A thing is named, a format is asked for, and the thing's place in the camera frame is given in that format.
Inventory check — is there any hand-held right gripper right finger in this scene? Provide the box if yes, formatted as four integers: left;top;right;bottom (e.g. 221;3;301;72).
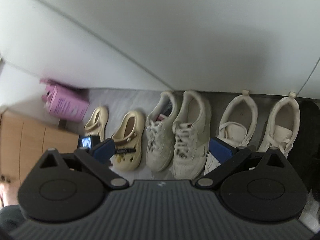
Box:
196;137;288;190

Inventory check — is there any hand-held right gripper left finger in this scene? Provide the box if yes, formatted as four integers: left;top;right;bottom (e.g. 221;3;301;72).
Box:
37;138;129;189

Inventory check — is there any cream clog with brown strap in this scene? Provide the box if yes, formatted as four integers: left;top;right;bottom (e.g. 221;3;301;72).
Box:
84;106;109;143

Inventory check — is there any white chunky sneaker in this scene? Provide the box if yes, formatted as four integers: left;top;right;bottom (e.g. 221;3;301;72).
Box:
256;92;301;159
204;90;258;177

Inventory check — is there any cream clog with charms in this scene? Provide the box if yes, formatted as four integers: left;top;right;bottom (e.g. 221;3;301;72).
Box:
110;110;146;172

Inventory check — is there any beige sneaker with green logo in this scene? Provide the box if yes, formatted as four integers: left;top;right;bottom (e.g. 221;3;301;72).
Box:
172;90;212;180

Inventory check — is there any beige low-top sneaker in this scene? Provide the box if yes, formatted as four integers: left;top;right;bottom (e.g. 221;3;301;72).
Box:
145;91;183;172

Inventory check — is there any black slide sandal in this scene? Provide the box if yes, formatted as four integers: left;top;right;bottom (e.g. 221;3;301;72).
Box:
287;100;320;195

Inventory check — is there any pink carton box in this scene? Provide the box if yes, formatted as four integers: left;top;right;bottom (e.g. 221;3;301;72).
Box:
40;78;90;123

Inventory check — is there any wooden nightstand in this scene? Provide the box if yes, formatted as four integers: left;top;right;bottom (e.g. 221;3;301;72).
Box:
0;110;80;180

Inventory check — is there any white wardrobe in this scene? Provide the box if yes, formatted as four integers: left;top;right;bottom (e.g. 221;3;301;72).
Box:
0;0;320;98

